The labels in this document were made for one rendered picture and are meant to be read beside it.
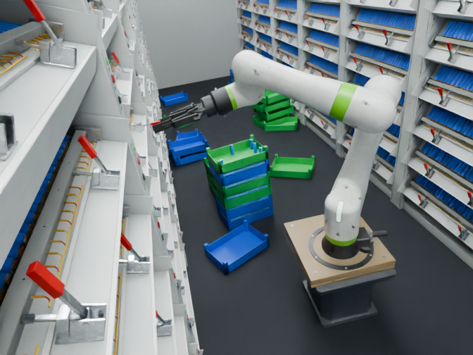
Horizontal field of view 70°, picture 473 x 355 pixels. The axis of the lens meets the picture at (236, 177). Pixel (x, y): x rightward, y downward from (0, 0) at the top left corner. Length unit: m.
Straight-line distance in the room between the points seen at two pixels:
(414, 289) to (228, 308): 0.85
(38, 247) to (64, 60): 0.23
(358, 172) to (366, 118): 0.35
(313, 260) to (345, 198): 0.29
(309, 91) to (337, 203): 0.43
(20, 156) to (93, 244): 0.22
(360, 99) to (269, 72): 0.29
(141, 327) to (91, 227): 0.19
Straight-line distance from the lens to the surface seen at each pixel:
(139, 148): 1.15
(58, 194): 0.51
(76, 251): 0.45
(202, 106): 1.26
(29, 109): 0.35
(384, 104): 1.08
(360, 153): 1.34
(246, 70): 1.14
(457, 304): 1.82
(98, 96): 0.71
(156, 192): 1.25
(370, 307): 1.68
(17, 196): 0.26
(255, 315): 1.66
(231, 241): 2.00
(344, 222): 1.30
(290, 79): 1.11
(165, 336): 0.81
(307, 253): 1.44
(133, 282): 0.66
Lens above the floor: 1.34
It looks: 31 degrees down
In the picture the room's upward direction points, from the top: 8 degrees counter-clockwise
